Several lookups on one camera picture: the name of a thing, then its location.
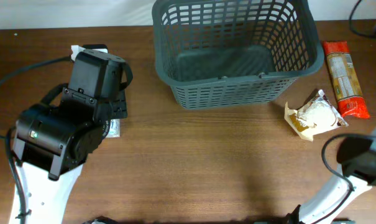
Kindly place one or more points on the rice ball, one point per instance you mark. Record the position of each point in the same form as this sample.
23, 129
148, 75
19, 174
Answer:
315, 117

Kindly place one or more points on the grey plastic shopping basket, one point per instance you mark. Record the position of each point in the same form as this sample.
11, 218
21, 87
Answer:
226, 53

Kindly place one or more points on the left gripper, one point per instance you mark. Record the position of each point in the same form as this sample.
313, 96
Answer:
123, 95

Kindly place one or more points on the red spaghetti packet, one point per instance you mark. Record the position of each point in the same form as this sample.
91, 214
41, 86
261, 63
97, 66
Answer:
347, 90

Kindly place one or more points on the Kleenex tissue multipack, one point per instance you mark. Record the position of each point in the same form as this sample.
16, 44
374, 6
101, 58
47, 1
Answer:
113, 128

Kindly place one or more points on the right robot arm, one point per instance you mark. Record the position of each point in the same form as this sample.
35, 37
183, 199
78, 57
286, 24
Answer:
355, 174

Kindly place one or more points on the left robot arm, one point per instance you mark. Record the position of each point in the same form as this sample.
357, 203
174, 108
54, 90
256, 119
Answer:
51, 141

